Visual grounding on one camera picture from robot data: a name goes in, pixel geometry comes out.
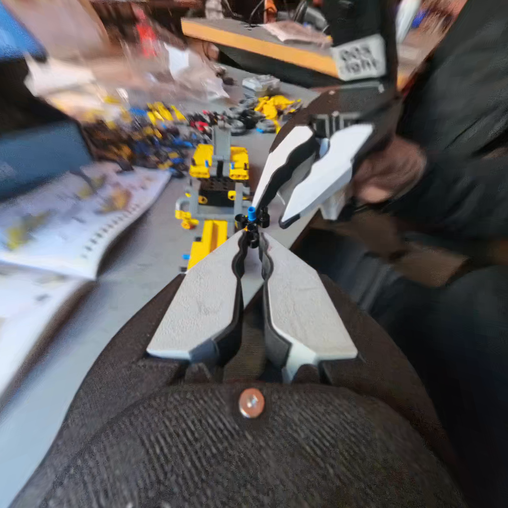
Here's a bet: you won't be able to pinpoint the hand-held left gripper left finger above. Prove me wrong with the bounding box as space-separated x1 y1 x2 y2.
146 229 244 364

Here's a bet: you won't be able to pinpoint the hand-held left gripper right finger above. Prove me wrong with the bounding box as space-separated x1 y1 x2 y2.
260 231 359 383

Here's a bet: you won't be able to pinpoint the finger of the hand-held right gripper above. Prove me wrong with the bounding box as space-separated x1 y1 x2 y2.
251 125 318 217
279 123 374 229

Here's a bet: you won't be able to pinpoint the black connector piece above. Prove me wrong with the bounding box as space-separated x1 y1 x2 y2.
234 206 271 248

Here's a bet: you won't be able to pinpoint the person's right forearm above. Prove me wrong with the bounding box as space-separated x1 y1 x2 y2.
391 12 508 223

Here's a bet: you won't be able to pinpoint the grey desk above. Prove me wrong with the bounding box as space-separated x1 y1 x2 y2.
0 63 318 508

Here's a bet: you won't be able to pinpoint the person's right hand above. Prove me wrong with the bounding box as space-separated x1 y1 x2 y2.
351 137 427 205

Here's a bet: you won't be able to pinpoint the yellow grey brick vehicle model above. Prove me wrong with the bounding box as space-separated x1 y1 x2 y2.
175 119 252 272

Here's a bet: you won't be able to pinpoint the printed paper sheet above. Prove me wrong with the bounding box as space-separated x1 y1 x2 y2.
264 21 332 43

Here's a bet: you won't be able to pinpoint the dark table with wooden edge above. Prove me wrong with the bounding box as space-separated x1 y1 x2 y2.
180 18 409 90

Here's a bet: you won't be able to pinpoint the crumpled clear plastic bag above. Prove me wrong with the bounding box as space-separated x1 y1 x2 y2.
163 42 231 102

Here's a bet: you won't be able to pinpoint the person's grey trousers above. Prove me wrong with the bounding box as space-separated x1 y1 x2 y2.
294 222 508 508

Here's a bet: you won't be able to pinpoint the pile of loose building pieces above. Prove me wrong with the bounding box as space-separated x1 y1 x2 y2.
79 95 302 177

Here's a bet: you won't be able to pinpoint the open instruction booklet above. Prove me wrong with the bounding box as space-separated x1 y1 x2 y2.
0 161 172 397

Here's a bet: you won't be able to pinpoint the blue cardboard kit box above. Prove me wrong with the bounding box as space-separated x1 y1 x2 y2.
0 0 94 199

